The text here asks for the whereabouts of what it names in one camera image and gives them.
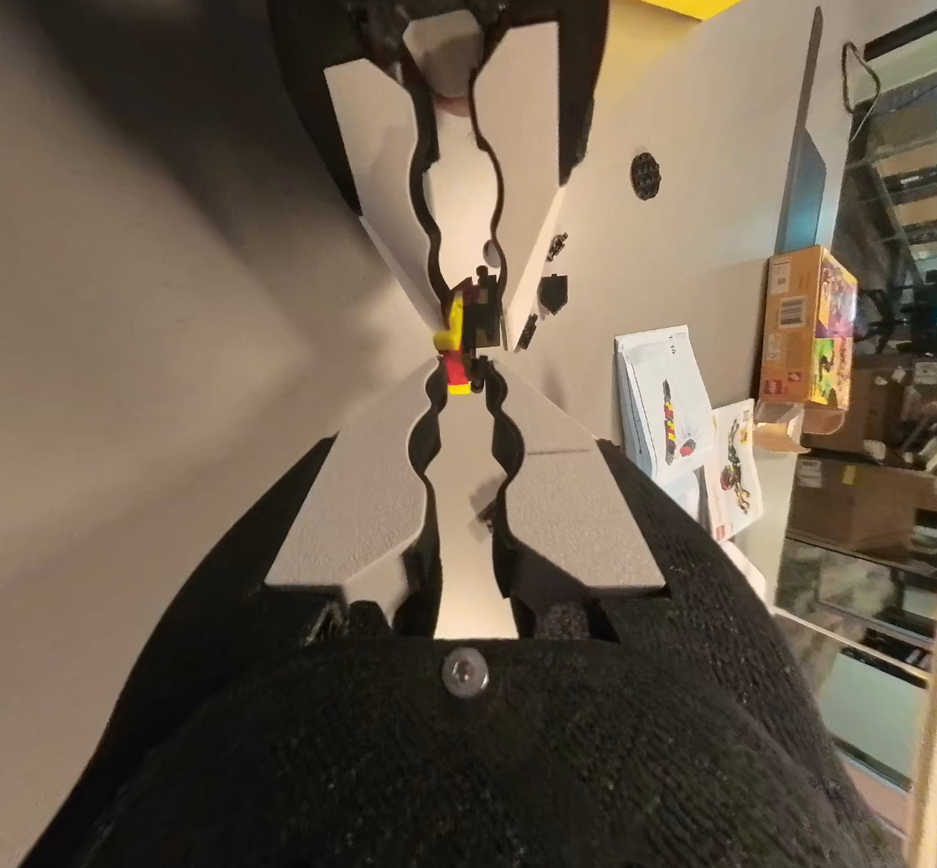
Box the orange cardboard lego box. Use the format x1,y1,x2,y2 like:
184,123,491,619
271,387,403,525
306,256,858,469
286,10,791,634
754,246,859,453

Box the small black yellow lego assembly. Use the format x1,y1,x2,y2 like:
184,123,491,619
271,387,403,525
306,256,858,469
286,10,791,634
432,266,506,397

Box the closed instruction booklet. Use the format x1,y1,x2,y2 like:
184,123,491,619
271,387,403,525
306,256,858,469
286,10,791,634
703,399,764,543

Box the metal wire shelving rack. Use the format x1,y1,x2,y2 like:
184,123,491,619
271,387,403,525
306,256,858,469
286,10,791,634
835,77,937,298

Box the black cable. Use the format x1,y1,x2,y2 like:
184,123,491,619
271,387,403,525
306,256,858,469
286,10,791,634
840,41,883,144

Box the open instruction booklet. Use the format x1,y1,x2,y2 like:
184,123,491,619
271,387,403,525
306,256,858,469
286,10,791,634
615,326,714,517

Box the dark teal desk pad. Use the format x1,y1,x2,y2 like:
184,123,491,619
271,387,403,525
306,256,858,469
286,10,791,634
776,7,828,254

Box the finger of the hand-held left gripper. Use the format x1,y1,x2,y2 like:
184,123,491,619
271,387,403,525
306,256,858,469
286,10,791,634
467,19,570,352
324,57,458,333

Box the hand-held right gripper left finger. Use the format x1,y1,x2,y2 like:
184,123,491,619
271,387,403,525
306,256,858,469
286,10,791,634
264,359,449,638

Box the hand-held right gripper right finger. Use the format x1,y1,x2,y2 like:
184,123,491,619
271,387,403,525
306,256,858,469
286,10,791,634
483,360,669,638

